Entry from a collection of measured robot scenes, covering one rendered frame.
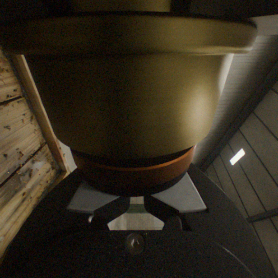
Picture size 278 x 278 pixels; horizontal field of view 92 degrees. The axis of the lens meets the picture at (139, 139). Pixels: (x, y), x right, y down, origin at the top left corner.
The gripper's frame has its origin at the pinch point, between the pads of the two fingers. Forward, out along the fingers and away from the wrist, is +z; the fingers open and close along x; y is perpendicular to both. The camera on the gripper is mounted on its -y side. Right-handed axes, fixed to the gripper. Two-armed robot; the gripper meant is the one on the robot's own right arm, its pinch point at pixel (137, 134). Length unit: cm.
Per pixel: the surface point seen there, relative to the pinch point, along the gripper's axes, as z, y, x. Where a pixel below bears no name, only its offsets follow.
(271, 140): 555, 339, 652
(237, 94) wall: 744, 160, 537
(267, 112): 641, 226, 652
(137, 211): 657, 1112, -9
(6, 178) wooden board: 3.2, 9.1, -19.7
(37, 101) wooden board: 13.1, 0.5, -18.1
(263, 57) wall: 687, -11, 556
